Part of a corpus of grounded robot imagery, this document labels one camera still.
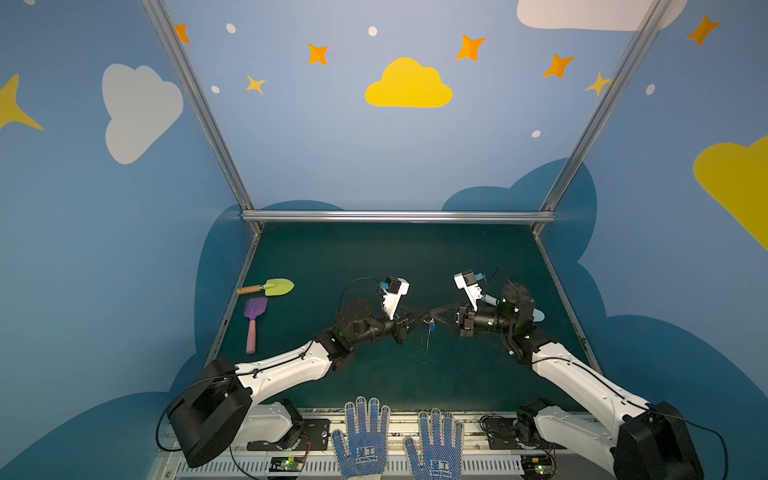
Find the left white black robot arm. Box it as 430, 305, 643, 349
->
163, 299, 429, 468

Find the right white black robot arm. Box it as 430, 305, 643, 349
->
430, 279, 704, 479

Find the light blue toy spatula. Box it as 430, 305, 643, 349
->
482, 294, 545, 323

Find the right blue dotted work glove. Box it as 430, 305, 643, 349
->
404, 408, 463, 480

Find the blue dotted work glove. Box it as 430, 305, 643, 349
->
404, 408, 463, 480
331, 396, 391, 480

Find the left blue dotted work glove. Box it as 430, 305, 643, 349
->
331, 396, 391, 480

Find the purple toy spatula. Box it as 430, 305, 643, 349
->
244, 297, 268, 355

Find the right green circuit board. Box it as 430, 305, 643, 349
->
521, 456, 556, 477

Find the green circuit board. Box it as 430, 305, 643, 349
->
521, 456, 556, 477
268, 457, 305, 474

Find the left green circuit board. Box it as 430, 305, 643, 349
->
268, 457, 305, 474

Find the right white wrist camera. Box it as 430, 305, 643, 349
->
453, 271, 485, 312

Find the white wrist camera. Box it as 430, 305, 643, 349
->
379, 277, 410, 320
453, 271, 485, 312

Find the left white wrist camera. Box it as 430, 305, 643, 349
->
379, 277, 410, 320

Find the horizontal aluminium frame bar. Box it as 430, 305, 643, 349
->
241, 210, 556, 224

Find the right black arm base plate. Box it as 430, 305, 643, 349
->
479, 415, 553, 450

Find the green toy spatula wooden handle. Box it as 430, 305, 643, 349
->
236, 278, 295, 297

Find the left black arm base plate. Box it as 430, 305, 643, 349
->
247, 419, 331, 452

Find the front aluminium rail base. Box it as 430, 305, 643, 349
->
148, 408, 612, 479

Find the left aluminium frame post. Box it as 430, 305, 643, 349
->
141, 0, 254, 215

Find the aluminium frame post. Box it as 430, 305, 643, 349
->
141, 0, 254, 215
531, 0, 672, 238

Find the right aluminium frame post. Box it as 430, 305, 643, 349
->
531, 0, 672, 238

